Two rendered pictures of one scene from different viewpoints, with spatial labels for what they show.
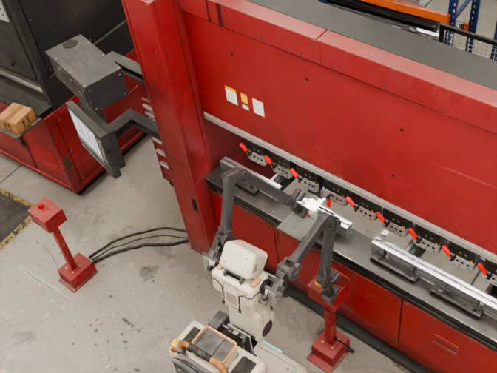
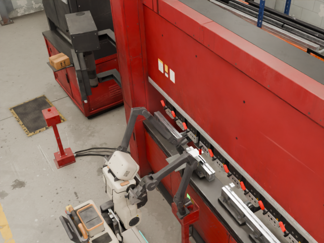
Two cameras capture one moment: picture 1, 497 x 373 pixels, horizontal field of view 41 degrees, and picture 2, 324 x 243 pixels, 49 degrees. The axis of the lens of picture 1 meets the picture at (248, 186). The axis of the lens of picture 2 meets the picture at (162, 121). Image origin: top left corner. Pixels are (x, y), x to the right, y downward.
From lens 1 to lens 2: 123 cm
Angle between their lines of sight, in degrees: 14
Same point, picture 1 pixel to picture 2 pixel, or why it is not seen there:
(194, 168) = not seen: hidden behind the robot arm
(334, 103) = (209, 76)
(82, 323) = (52, 186)
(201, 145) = (143, 98)
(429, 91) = (262, 70)
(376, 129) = (230, 100)
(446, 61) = (283, 53)
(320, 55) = (203, 36)
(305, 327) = (175, 236)
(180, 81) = (134, 50)
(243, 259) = (120, 164)
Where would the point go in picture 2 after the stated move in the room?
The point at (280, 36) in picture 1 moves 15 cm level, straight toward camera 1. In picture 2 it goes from (184, 21) to (178, 30)
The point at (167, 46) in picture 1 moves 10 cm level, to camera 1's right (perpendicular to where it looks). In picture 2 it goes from (128, 24) to (138, 24)
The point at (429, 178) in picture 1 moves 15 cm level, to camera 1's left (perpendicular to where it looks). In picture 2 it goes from (257, 144) to (233, 141)
